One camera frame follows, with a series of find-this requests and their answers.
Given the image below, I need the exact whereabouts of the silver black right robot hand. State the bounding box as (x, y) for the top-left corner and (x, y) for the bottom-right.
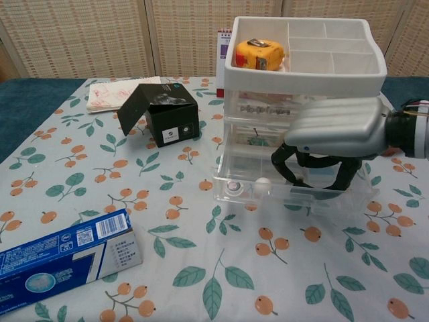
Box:
(271, 97), (390, 192)

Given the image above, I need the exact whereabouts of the clear plastic deep drawer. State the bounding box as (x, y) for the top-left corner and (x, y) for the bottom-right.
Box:
(212, 154), (377, 209)

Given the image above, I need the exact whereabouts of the white drawer organizer box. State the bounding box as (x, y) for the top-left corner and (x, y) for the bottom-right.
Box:
(223, 15), (388, 217)

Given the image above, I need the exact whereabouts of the clear drawer with pompom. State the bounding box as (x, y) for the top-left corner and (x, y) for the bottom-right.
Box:
(224, 119), (292, 158)

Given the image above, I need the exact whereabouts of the black product box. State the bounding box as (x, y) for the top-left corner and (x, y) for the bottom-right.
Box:
(116, 83), (201, 149)

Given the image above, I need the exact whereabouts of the blue toothpaste box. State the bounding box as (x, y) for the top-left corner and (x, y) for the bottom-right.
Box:
(0, 208), (143, 308)

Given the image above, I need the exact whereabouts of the green pin ornament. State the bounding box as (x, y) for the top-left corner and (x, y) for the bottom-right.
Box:
(247, 127), (271, 148)

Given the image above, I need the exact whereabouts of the small white ball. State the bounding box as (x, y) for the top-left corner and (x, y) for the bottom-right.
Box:
(255, 177), (272, 195)

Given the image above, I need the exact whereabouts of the yellow tape measure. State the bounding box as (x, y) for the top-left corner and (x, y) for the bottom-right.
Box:
(233, 38), (287, 72)

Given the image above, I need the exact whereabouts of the white desk calendar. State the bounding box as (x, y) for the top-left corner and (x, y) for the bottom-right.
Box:
(216, 29), (235, 99)

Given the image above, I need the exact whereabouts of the floral print tablecloth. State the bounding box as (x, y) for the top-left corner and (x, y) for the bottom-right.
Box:
(0, 76), (429, 322)

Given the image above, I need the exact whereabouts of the notepad with red drawings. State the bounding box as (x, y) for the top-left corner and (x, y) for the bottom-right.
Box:
(86, 76), (162, 115)

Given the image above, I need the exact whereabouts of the woven bamboo folding screen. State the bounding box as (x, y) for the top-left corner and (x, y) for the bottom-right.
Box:
(0, 0), (429, 82)

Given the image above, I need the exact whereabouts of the silver bead chain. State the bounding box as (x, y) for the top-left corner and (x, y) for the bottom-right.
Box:
(239, 103), (292, 117)

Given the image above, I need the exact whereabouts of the clear drawer with chain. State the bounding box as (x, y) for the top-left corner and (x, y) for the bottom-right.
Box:
(226, 89), (378, 122)

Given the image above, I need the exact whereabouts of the small round silver ring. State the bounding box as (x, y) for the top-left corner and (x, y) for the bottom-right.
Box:
(226, 180), (244, 197)

